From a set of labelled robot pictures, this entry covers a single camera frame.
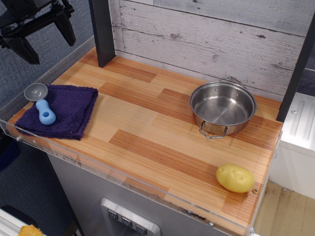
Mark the dark grey vertical post right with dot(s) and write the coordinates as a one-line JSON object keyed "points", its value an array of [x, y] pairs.
{"points": [[297, 72]]}

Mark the yellow toy potato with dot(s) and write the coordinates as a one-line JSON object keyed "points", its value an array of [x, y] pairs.
{"points": [[235, 178]]}

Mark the yellow sponge object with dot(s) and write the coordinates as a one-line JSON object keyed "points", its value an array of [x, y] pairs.
{"points": [[30, 230]]}

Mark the white toy sink unit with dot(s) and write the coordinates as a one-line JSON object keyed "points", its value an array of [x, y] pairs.
{"points": [[294, 164]]}

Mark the silver toy fridge dispenser panel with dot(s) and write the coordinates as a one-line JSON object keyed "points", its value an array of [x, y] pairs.
{"points": [[124, 222]]}

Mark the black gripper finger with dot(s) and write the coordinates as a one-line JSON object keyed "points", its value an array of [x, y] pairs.
{"points": [[26, 51], [63, 24]]}

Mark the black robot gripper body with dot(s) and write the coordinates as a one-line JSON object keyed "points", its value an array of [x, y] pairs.
{"points": [[24, 17]]}

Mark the clear acrylic guard rail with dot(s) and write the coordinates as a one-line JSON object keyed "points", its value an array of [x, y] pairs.
{"points": [[142, 136]]}

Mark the purple terry cloth rag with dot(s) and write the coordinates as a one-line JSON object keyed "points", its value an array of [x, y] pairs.
{"points": [[73, 108]]}

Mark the blue and grey toy scoop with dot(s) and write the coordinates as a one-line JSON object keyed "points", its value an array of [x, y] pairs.
{"points": [[37, 93]]}

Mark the dark grey vertical post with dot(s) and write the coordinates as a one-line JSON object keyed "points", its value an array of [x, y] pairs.
{"points": [[102, 28], [297, 72]]}

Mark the dark grey vertical post left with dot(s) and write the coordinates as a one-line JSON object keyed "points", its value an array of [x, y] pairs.
{"points": [[102, 28]]}

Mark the stainless steel two-handled pan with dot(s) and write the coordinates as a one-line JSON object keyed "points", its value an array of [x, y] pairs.
{"points": [[222, 108]]}

